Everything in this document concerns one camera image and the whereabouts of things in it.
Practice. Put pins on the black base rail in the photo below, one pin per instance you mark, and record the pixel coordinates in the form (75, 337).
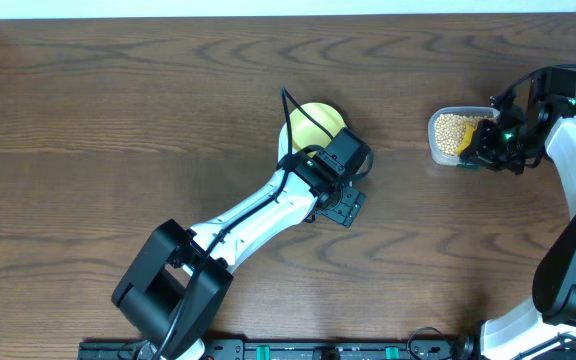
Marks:
(424, 348)

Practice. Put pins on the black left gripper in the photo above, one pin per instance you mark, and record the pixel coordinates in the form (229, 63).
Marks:
(345, 207)

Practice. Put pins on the white digital kitchen scale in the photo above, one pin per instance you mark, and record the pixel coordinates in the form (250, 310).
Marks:
(296, 190)

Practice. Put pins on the clear plastic soybean container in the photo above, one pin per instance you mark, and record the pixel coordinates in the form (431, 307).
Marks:
(447, 128)

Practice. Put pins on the yellow plastic bowl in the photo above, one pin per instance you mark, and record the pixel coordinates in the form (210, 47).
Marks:
(305, 132)

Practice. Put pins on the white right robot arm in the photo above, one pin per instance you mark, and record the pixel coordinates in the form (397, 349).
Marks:
(520, 138)

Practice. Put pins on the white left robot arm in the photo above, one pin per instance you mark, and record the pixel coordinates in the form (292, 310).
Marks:
(175, 285)

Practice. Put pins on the yellow plastic scoop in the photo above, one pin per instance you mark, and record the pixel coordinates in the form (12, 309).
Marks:
(466, 141)

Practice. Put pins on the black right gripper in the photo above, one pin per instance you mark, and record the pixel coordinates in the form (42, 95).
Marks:
(479, 150)

